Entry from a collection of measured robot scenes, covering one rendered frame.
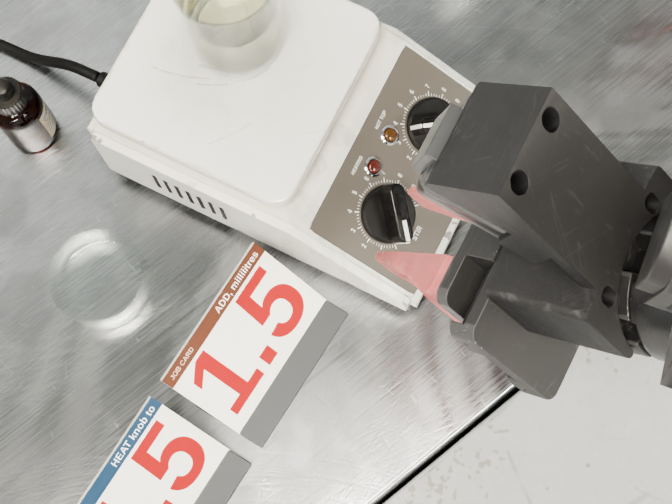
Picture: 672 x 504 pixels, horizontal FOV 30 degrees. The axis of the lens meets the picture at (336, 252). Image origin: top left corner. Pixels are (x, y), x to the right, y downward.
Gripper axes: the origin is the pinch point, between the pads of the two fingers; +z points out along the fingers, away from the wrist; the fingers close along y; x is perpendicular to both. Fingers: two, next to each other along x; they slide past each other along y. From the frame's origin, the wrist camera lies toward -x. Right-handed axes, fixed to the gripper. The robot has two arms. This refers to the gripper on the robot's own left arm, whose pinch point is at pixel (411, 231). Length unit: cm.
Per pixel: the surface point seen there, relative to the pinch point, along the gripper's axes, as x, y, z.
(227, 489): 7.1, 14.4, 11.4
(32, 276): -3.0, 8.8, 23.7
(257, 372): 5.6, 8.0, 11.9
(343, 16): -2.5, -10.2, 9.7
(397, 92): 2.2, -8.6, 8.4
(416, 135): 3.8, -7.0, 7.2
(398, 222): 4.2, -2.0, 5.8
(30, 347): -1.7, 12.4, 22.2
